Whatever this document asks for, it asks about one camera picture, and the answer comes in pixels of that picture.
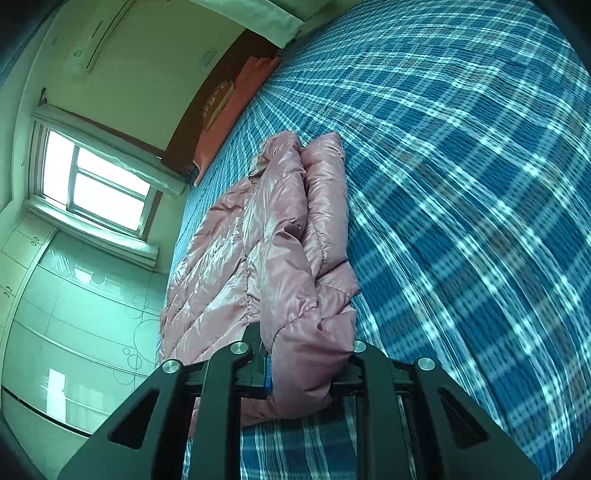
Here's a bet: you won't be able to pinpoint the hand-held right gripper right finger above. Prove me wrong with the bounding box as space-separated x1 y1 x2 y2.
330 340 542 480

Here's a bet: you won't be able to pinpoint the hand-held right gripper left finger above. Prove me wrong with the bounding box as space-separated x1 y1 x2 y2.
58 323 274 480

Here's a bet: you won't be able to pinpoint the pink puffer jacket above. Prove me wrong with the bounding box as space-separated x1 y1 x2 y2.
159 130 362 438

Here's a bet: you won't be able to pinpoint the bed with blue plaid sheet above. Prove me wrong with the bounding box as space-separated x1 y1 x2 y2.
157 0 591 480

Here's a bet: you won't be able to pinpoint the pale curtain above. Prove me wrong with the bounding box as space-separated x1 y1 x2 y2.
32 104 186 198
27 198 160 271
133 0 320 48

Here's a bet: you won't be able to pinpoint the salmon pillow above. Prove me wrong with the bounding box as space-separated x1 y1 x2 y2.
191 56 283 186

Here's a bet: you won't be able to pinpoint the brown wooden headboard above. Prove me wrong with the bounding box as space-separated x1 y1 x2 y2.
163 30 283 180

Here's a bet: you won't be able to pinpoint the window beside wardrobe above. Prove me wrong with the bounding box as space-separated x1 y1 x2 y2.
28 124 163 241

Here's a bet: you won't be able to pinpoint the small brown patterned cushion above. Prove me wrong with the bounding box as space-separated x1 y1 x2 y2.
201 80 237 128

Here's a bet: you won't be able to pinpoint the white air conditioner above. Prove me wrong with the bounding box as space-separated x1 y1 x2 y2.
64 0 154 75

